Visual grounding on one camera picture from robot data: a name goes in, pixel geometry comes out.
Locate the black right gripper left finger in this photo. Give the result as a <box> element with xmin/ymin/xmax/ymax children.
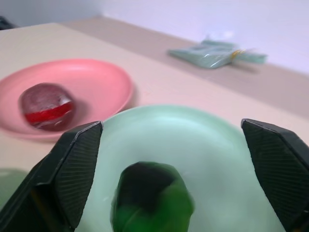
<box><xmin>0</xmin><ymin>120</ymin><xmax>103</xmax><ymax>232</ymax></box>

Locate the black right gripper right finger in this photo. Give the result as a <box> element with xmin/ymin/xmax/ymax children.
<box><xmin>240</xmin><ymin>118</ymin><xmax>309</xmax><ymax>232</ymax></box>

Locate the green candy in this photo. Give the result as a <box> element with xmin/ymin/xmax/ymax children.
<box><xmin>110</xmin><ymin>161</ymin><xmax>196</xmax><ymax>232</ymax></box>

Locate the pink plate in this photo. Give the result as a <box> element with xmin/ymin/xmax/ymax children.
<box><xmin>0</xmin><ymin>58</ymin><xmax>135</xmax><ymax>142</ymax></box>

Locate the light green plate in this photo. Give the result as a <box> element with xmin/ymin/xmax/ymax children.
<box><xmin>83</xmin><ymin>104</ymin><xmax>288</xmax><ymax>232</ymax></box>

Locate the red wrapped candy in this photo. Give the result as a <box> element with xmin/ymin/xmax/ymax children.
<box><xmin>18</xmin><ymin>82</ymin><xmax>75</xmax><ymax>132</ymax></box>

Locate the green packet in clear wrap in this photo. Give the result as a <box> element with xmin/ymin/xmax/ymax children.
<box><xmin>168</xmin><ymin>40</ymin><xmax>268</xmax><ymax>71</ymax></box>

